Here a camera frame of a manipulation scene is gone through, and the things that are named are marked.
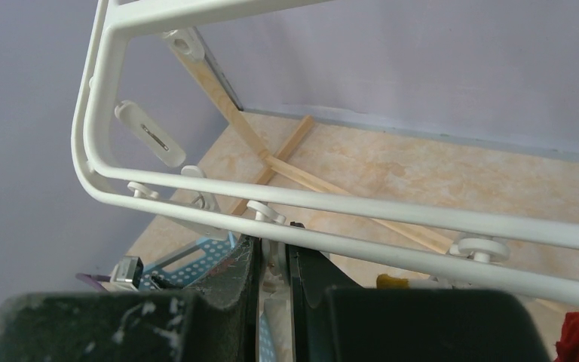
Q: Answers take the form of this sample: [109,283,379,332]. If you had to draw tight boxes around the white hanger clip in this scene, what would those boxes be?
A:
[165,165,228,241]
[114,100,186,167]

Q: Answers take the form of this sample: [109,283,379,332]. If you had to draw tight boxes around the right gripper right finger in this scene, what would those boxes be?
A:
[286,245,549,361]

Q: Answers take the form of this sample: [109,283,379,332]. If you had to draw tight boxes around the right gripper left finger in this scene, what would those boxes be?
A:
[0,235,262,361]

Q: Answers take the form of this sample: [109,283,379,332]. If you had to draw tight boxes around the white clip hanger frame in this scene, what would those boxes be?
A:
[71,1,579,306]

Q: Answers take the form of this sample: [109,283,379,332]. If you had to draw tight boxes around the light blue plastic basket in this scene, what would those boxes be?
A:
[137,234,277,361]

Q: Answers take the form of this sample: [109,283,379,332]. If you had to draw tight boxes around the green hanging sock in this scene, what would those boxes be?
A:
[375,274,452,290]

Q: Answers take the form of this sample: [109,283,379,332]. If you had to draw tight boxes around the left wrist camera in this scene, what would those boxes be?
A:
[109,256,144,291]

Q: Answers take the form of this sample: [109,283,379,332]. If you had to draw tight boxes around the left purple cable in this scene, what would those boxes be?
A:
[75,271,113,293]

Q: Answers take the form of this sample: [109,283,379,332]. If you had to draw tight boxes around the wooden drying rack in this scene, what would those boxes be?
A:
[169,37,579,321]

